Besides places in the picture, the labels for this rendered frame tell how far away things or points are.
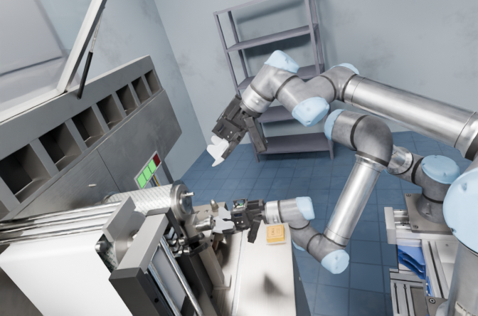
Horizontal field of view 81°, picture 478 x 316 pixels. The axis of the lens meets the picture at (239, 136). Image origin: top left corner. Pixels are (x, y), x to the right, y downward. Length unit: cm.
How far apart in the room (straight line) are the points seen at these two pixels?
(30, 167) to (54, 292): 41
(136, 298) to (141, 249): 7
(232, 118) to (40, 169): 60
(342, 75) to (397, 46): 266
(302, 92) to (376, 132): 33
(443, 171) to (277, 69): 78
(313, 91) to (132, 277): 51
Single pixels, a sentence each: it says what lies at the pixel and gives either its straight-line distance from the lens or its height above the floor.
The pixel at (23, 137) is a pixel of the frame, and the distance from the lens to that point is 99.
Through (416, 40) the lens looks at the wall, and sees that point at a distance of 340.
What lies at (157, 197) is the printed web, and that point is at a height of 130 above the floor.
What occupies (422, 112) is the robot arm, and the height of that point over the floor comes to 148.
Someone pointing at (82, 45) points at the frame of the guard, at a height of 178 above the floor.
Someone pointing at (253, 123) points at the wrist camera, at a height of 148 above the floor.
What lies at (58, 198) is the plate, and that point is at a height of 139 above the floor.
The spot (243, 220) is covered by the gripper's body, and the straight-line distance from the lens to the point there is 98.
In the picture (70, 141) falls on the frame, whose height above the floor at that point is 151.
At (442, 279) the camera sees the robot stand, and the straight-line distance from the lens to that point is 132.
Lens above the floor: 175
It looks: 24 degrees down
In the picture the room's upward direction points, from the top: 17 degrees counter-clockwise
